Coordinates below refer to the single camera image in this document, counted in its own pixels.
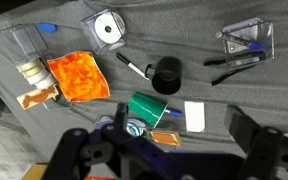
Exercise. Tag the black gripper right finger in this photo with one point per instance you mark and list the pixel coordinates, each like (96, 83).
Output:
(241, 127)

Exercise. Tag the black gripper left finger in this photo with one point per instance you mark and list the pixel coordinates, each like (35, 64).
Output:
(121, 116)

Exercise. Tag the green plastic cup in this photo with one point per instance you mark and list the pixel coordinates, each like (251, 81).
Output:
(147, 108)

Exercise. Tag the blue white swirl lid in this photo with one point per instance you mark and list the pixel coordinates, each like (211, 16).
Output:
(135, 127)

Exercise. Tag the black white marker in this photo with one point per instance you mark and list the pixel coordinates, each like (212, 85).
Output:
(131, 65)

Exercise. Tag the white rectangular eraser block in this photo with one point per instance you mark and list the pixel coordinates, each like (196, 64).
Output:
(194, 116)

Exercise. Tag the orange packet in tray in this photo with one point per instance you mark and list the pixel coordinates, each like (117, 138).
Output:
(165, 137)

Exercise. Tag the blue pen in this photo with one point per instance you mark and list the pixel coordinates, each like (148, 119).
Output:
(173, 112)

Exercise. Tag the orange chip bag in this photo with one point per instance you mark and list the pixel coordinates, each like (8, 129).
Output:
(79, 77)

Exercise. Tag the brown sponge block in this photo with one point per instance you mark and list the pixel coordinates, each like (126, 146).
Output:
(37, 96)

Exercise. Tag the blue oval object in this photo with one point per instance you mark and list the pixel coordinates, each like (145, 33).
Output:
(47, 27)

